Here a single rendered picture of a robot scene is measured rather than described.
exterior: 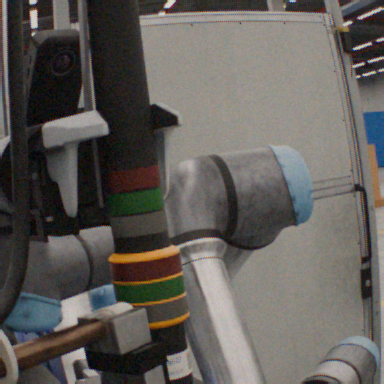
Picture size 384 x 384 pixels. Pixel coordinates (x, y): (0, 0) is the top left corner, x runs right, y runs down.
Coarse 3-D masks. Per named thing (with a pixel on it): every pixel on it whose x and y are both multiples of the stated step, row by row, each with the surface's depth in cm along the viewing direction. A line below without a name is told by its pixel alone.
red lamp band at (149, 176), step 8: (144, 168) 39; (152, 168) 40; (104, 176) 40; (112, 176) 39; (120, 176) 39; (128, 176) 39; (136, 176) 39; (144, 176) 39; (152, 176) 40; (160, 176) 41; (104, 184) 40; (112, 184) 39; (120, 184) 39; (128, 184) 39; (136, 184) 39; (144, 184) 39; (152, 184) 40; (160, 184) 40; (112, 192) 39
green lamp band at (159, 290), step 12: (180, 276) 40; (120, 288) 39; (132, 288) 39; (144, 288) 39; (156, 288) 39; (168, 288) 39; (180, 288) 40; (120, 300) 40; (132, 300) 39; (144, 300) 39; (156, 300) 39
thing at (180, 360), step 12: (180, 324) 40; (156, 336) 39; (168, 336) 40; (180, 336) 40; (168, 348) 40; (180, 348) 40; (168, 360) 40; (180, 360) 40; (168, 372) 40; (180, 372) 40; (192, 372) 41
